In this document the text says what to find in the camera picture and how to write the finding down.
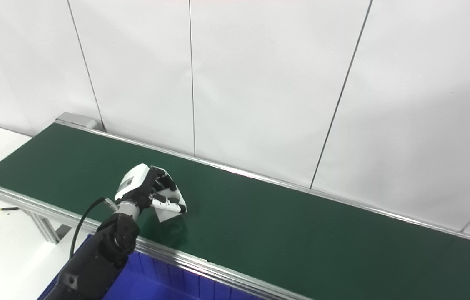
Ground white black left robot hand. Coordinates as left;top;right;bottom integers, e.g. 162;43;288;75
114;163;188;215

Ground white square part with hole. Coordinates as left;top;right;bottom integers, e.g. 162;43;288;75
152;169;188;223

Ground grey conveyor end cap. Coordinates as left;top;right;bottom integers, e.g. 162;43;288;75
56;112;98;130

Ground green conveyor belt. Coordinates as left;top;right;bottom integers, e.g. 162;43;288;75
0;112;470;300
0;123;470;300

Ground blue plastic bin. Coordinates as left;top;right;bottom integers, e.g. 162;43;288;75
37;233;260;300

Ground aluminium conveyor leg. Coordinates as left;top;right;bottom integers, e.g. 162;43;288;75
22;208;71;244

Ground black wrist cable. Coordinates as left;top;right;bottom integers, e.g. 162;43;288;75
70;197;119;259

